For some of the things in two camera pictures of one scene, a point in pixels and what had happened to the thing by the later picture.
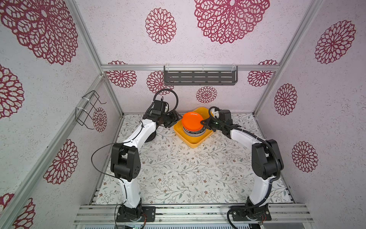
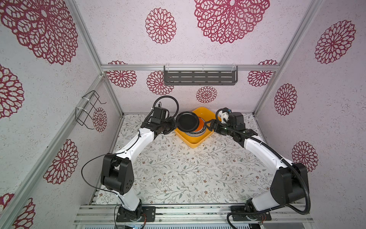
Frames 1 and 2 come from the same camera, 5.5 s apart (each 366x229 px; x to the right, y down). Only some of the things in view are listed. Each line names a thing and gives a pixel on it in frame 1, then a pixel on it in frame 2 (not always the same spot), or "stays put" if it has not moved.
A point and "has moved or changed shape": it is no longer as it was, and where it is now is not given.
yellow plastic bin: x=193 y=141 stays put
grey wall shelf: x=200 y=75 stays put
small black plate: x=151 y=137 has moved or changed shape
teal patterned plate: x=195 y=134 stays put
